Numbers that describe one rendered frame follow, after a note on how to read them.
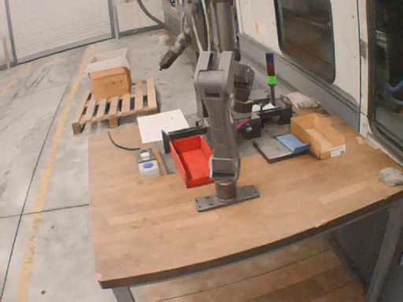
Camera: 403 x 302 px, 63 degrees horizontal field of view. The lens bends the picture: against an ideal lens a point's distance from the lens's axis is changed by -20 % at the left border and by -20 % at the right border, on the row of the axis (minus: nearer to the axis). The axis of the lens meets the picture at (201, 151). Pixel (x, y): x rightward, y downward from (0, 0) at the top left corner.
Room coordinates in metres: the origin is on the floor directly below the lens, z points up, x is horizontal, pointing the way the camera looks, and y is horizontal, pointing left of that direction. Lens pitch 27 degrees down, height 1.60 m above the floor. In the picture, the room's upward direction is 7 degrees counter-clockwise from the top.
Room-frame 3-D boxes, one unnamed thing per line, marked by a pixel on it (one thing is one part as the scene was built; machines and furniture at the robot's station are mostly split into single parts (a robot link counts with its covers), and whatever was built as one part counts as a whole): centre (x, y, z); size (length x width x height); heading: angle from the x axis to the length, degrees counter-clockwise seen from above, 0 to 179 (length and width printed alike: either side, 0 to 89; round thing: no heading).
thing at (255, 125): (1.44, -0.13, 0.94); 0.20 x 0.10 x 0.07; 102
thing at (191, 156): (1.24, 0.03, 0.93); 0.25 x 0.12 x 0.06; 12
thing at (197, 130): (1.41, 0.04, 0.95); 0.15 x 0.03 x 0.10; 102
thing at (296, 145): (1.29, -0.34, 0.93); 0.15 x 0.07 x 0.03; 16
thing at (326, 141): (1.31, -0.46, 0.93); 0.25 x 0.13 x 0.08; 12
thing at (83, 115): (4.50, 0.96, 0.07); 1.20 x 1.00 x 0.14; 6
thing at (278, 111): (1.51, -0.30, 0.95); 0.15 x 0.03 x 0.10; 102
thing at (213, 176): (1.03, -0.06, 1.00); 0.09 x 0.06 x 0.06; 67
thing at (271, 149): (1.29, -0.29, 0.91); 0.17 x 0.16 x 0.02; 102
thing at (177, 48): (1.69, 0.05, 1.25); 0.19 x 0.07 x 0.19; 102
